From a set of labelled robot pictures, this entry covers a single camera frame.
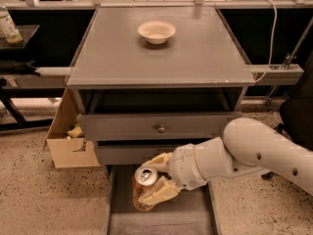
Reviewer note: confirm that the grey top drawer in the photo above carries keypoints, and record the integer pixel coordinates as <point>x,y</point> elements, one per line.
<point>124,127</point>

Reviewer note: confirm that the black office chair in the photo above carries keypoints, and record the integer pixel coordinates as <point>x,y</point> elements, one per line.
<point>297,112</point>

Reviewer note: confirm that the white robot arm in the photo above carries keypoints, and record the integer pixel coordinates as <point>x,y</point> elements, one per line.
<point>246,146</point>

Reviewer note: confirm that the clear bottle green label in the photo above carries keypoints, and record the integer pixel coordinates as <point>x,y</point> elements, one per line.
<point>8,27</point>

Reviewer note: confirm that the grey middle drawer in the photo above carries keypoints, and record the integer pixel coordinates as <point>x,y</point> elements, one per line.
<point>136,152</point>

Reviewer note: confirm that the yellow item in box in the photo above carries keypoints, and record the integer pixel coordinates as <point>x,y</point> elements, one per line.
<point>75,132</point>

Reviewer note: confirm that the white paper bowl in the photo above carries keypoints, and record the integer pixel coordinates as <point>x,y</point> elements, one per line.
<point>156,32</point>

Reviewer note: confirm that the orange soda can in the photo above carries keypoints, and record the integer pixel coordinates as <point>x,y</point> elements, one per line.
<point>144,178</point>

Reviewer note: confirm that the black side table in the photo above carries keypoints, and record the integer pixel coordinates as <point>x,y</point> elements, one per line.
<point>26,31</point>

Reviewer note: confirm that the cardboard box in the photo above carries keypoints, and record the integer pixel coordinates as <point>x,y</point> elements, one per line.
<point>65,151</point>

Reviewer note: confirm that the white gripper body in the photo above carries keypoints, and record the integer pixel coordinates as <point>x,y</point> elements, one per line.
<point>183,165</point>

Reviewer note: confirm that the grey open bottom drawer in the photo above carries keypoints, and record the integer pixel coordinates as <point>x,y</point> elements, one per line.
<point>191,213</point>

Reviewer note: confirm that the grey drawer cabinet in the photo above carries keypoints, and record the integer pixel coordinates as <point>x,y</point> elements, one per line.
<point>200,54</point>

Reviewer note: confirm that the black cloth on shelf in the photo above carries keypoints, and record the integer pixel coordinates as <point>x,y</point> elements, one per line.
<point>17,67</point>

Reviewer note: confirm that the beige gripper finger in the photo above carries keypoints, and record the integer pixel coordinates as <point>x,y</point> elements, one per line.
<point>163,190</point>
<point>160,163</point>

